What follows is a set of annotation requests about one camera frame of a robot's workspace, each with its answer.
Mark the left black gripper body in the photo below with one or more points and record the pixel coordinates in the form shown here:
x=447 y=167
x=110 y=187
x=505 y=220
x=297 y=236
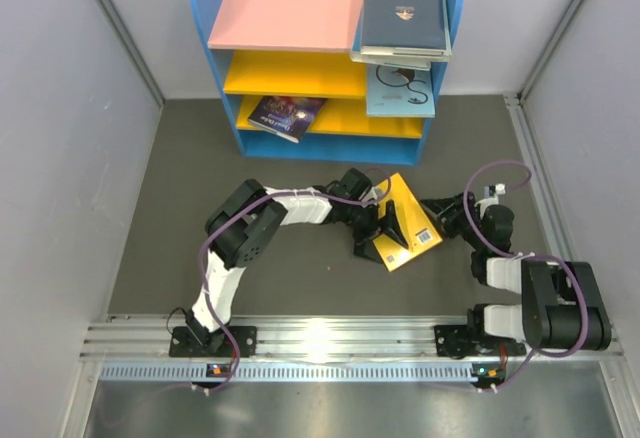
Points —
x=364 y=222

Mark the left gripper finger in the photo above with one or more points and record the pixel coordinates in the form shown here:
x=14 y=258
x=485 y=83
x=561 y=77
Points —
x=366 y=249
x=389 y=225

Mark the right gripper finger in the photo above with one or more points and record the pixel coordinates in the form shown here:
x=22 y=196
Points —
x=443 y=207
x=448 y=228

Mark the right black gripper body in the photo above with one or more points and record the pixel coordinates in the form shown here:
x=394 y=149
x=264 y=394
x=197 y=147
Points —
x=460 y=217

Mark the yellow book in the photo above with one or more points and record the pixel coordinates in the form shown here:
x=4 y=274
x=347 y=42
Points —
x=417 y=227

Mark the light blue book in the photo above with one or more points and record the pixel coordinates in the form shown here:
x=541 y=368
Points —
x=399 y=92

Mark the purple Robinson Crusoe book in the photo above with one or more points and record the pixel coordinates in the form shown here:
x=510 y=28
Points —
x=286 y=117

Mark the navy blue book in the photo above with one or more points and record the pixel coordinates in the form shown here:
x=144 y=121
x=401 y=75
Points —
x=402 y=13

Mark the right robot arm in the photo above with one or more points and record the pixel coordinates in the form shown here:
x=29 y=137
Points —
x=558 y=303

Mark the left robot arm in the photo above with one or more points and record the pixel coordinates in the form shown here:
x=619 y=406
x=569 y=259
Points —
x=242 y=227

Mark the blue pink yellow bookshelf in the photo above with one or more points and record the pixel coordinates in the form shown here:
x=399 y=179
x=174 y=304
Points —
x=256 y=48

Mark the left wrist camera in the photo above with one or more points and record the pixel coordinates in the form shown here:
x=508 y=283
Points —
x=377 y=195

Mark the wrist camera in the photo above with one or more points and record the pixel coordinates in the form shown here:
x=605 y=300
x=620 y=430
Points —
x=377 y=195
x=492 y=194

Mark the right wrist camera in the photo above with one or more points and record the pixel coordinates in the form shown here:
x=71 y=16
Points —
x=492 y=194

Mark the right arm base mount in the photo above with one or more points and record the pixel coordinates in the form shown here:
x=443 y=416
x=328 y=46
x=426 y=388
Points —
x=458 y=342

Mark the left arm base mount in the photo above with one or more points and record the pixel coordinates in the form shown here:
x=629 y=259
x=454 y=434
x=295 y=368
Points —
x=184 y=344

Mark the aluminium mounting rail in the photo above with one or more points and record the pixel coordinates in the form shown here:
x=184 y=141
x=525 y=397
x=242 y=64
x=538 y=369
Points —
x=290 y=349

